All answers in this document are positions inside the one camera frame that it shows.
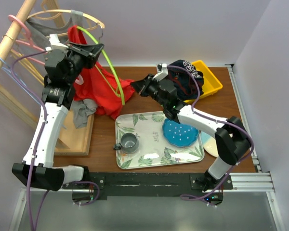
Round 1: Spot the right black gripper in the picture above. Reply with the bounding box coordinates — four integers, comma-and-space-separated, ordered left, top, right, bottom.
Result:
130, 74, 167, 108

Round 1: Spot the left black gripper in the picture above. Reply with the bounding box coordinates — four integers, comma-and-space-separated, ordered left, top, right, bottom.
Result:
65, 42, 104, 84

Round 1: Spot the green hanger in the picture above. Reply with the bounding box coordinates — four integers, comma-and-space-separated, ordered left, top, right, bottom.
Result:
76, 26, 125, 106

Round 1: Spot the red tank top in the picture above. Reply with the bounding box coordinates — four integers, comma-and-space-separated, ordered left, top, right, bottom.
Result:
67, 25, 135, 120

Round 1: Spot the beige wooden hanger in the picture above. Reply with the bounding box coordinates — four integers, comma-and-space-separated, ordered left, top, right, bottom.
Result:
27, 9, 105, 30

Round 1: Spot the grey tank top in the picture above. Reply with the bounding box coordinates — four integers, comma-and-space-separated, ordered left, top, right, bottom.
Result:
25, 10, 98, 128

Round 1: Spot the dark navy maroon garment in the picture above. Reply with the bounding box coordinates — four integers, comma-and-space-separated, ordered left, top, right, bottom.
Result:
167, 60, 204, 101

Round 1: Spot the pink plastic hanger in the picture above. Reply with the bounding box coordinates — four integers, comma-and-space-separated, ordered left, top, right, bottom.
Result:
8, 14, 84, 85

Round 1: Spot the yellow plastic hanger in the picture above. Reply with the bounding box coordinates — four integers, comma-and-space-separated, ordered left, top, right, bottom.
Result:
10, 49, 44, 85

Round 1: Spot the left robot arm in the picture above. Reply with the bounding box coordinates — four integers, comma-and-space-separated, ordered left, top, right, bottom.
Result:
12, 43, 104, 191

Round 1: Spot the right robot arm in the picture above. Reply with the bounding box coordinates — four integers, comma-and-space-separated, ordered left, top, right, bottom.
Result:
131, 75, 254, 189

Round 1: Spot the grey mug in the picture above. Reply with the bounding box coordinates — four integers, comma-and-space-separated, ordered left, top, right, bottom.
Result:
113, 133, 139, 154

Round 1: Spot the blue dotted plate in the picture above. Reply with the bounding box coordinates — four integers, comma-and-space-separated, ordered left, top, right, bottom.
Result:
162, 118, 199, 148

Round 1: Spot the leaf pattern serving tray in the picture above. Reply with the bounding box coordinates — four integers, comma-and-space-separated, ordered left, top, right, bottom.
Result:
115, 111, 205, 170

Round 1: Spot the yellow plastic bin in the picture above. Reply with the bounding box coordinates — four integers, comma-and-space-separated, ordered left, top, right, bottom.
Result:
191, 60, 223, 99

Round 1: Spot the wooden clothes rack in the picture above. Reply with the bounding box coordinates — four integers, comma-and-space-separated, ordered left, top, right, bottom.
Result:
0, 0, 95, 156

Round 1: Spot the cream and blue plate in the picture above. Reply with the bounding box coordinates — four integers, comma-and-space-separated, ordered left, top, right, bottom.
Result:
200, 131, 218, 157

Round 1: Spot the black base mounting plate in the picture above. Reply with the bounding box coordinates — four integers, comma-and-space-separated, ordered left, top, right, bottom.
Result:
62, 172, 233, 202

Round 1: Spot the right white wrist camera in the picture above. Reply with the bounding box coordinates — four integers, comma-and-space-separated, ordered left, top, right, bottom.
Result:
153, 63, 168, 81

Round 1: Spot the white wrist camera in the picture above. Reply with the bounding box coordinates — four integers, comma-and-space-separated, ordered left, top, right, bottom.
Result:
153, 63, 168, 81
45, 34, 68, 51

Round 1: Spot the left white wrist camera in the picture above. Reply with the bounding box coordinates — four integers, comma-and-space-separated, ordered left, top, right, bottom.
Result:
45, 34, 68, 51

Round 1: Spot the aluminium frame rail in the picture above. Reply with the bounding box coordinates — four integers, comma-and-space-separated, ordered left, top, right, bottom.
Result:
9, 64, 287, 231

